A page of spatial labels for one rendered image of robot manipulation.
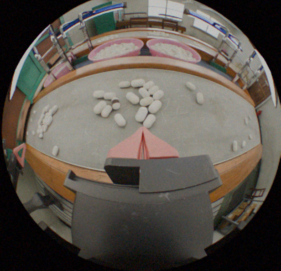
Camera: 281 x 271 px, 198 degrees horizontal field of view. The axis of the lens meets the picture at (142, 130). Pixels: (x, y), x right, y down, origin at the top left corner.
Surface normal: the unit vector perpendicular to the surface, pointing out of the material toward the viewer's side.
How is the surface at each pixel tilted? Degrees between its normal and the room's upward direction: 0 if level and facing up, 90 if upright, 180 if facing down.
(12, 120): 90
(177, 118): 0
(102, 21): 90
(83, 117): 0
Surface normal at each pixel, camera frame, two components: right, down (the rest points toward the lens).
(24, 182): 1.00, 0.06
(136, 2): -0.06, 0.97
